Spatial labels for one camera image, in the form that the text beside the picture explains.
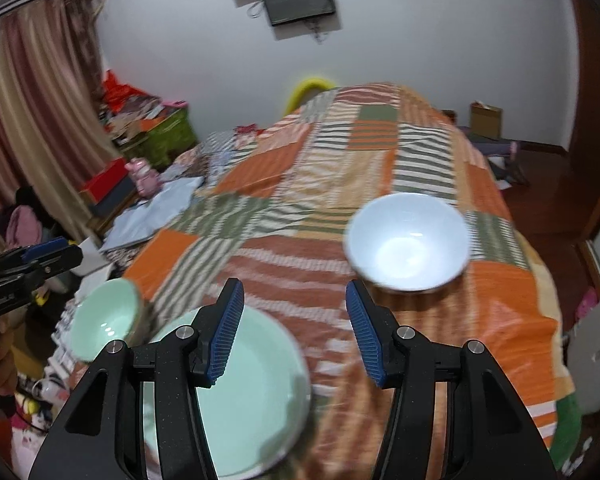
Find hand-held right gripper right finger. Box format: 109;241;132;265
345;279;558;480

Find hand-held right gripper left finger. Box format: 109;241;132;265
27;277;246;480

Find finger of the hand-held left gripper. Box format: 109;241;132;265
0;246;84;296
0;239;71;281

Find green plate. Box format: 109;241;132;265
142;305;313;466

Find green bowl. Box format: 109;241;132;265
71;278;146;363

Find white bowl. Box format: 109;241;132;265
344;192;472;295

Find person's left hand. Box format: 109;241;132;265
0;316;20;403

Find pink plush toy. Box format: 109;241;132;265
5;207;43;247

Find dark box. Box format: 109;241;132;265
87;177;138;218

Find red box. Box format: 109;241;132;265
80;159;133;201

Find light blue cloth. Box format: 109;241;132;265
100;177;206;251

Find pink toy figure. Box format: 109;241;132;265
125;157;160;196

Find striped curtain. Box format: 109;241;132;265
0;0;131;261

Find green box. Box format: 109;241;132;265
122;107;198;171

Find striped orange patchwork blanket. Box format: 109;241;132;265
125;82;583;480

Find orange red bag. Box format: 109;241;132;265
102;71;156;111

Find checkered patterned cloth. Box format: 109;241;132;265
172;130;261;196

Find cardboard box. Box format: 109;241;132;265
469;102;503;140

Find yellow tube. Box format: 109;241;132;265
285;76;337;116

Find wooden door frame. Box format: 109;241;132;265
560;0;600;241

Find grey wall monitor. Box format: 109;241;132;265
259;0;337;27

